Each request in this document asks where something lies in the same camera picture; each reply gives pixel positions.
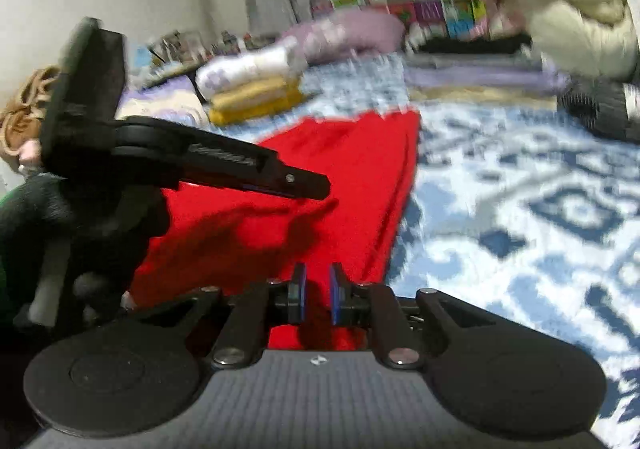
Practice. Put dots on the white floral folded garment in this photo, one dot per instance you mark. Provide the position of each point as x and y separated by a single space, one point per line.
240 71

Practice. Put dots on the mustard folded garment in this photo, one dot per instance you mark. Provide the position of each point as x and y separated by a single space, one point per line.
250 113

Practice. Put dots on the grey folded garment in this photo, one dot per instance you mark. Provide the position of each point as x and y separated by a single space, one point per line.
465 61

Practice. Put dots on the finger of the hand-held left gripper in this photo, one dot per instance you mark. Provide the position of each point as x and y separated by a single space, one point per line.
215 185
235 159

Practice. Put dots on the light blue packet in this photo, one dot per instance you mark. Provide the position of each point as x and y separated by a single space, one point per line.
142 58

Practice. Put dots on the black white striped sweater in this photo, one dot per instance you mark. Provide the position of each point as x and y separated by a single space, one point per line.
595 109

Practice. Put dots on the red sweater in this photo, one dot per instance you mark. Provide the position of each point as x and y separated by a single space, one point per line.
350 169

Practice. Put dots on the blue patterned bed sheet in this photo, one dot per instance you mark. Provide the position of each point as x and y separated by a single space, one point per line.
500 209

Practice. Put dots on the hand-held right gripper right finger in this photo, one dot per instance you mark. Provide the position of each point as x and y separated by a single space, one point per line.
336 296

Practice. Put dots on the cream folded garment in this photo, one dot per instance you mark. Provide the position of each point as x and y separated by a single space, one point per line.
475 93

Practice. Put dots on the black folded garment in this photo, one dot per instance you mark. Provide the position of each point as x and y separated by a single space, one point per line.
470 45

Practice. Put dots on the lavender folded garment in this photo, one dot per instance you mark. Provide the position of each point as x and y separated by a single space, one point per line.
475 78

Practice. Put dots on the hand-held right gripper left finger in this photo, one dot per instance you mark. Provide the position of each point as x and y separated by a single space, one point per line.
300 294

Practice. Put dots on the pale yellow folded garment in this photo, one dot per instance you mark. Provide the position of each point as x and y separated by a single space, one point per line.
250 94

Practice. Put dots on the purple floral pillow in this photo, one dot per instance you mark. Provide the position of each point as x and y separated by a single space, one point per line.
350 34

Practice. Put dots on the colourful alphabet foam mat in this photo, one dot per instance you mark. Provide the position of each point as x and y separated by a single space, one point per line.
430 9

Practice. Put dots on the white cartoon print shirt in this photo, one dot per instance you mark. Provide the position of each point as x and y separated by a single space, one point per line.
160 104

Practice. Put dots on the glass picture frame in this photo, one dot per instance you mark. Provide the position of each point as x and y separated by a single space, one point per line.
172 46

